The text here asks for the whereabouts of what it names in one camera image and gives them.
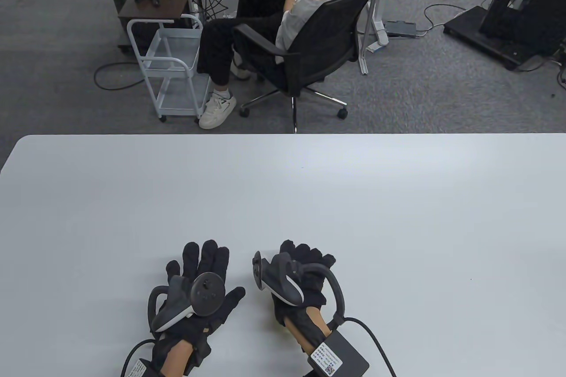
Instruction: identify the person's left hand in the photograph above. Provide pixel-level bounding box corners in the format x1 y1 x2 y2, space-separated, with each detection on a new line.
150 240 246 369

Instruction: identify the person's right hand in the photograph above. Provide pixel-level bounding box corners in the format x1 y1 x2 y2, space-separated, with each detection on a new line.
272 240 337 330

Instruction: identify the person's right forearm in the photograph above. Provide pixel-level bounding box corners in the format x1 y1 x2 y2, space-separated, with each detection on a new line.
284 308 332 354

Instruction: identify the person's left forearm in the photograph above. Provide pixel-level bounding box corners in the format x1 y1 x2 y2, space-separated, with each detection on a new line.
159 341 195 377

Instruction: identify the grey controller on left glove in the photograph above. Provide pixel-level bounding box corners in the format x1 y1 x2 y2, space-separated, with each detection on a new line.
148 273 226 334

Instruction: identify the grey controller on glove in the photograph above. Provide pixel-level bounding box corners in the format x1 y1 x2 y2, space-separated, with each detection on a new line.
252 251 346 325
148 273 226 334

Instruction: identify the grey controller on right glove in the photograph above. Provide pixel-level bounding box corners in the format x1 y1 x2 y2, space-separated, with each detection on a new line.
252 251 346 325

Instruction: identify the black box on right wrist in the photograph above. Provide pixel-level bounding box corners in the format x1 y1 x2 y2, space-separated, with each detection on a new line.
306 330 370 377

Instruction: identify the black box on wrist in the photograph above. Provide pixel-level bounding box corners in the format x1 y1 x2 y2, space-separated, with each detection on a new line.
306 330 370 377
127 357 161 377

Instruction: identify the black box on left wrist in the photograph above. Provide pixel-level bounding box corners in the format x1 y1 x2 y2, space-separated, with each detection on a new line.
127 357 161 377

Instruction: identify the white rolling cart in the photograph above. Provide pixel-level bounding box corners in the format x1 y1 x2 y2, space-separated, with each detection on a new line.
127 13 214 124

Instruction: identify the black office chair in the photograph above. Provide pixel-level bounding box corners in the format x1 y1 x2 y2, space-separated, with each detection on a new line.
233 0 400 133

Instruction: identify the grey floor power box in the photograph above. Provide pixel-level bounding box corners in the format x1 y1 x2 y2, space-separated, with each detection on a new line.
382 20 419 38

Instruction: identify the dark brown side table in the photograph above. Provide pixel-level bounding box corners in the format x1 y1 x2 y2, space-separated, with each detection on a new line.
117 0 198 56

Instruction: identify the black equipment stand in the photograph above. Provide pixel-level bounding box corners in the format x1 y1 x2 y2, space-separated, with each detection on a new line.
443 0 566 72

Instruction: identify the black cable of left wrist box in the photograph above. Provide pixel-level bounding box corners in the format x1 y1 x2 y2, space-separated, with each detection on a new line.
120 339 156 377

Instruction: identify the black cable of wrist box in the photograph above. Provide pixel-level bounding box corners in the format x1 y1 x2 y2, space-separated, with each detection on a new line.
341 317 397 377
120 339 156 377

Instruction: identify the black cable of right wrist box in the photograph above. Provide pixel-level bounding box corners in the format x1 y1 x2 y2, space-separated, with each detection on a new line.
341 317 397 377

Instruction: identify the black floor cable loop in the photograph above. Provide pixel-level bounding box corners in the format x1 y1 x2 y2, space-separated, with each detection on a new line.
93 61 147 91

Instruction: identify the white desk frame leg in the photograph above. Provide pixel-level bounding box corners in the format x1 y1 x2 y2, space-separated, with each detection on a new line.
356 0 390 76

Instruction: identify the thin black floor cable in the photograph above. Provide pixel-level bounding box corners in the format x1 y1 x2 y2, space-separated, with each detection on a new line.
417 3 468 35

